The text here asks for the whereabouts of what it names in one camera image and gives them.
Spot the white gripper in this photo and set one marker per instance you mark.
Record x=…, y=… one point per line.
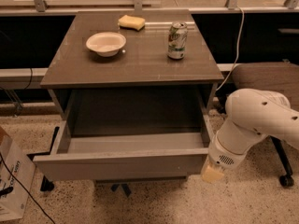
x=221, y=158

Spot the grey top drawer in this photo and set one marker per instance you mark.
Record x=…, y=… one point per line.
x=126, y=135

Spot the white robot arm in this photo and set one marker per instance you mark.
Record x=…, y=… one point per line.
x=252, y=115

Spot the grey drawer cabinet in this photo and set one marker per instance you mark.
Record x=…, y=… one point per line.
x=141, y=64

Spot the grey office chair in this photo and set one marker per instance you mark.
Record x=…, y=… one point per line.
x=279, y=77

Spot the green soda can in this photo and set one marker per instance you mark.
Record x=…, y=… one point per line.
x=177, y=38

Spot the white paper bowl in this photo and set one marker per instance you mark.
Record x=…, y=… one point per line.
x=106, y=44

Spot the yellow sponge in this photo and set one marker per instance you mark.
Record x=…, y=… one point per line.
x=131, y=22

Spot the white cardboard box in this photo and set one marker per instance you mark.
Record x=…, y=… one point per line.
x=16, y=175

